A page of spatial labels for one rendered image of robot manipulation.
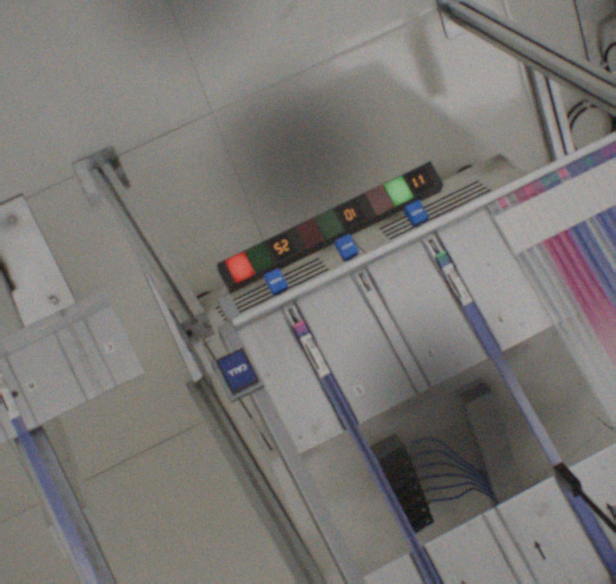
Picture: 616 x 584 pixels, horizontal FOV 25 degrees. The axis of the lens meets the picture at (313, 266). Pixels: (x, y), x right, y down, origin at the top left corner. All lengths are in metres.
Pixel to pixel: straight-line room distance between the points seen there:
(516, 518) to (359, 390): 0.27
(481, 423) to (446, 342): 0.33
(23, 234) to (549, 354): 0.96
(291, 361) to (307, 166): 0.83
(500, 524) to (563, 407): 0.50
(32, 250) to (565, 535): 1.15
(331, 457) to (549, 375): 0.38
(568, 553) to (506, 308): 0.34
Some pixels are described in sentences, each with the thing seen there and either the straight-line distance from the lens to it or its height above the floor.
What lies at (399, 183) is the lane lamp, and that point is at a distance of 1.98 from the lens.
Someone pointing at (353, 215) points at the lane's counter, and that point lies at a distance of 1.95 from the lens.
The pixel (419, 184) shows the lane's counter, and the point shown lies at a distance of 1.98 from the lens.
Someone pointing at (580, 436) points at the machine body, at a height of 0.62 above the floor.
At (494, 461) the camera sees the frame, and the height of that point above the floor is 0.66.
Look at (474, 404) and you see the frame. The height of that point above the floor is 0.66.
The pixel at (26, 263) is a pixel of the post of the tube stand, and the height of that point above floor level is 0.01.
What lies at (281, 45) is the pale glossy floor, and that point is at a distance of 2.56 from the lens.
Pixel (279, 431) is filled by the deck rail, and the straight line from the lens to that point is 1.86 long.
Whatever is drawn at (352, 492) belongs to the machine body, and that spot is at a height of 0.62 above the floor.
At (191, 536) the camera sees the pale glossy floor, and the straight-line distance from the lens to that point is 2.96.
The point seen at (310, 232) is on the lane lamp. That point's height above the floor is 0.66.
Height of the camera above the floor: 2.33
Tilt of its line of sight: 58 degrees down
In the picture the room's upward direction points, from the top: 139 degrees clockwise
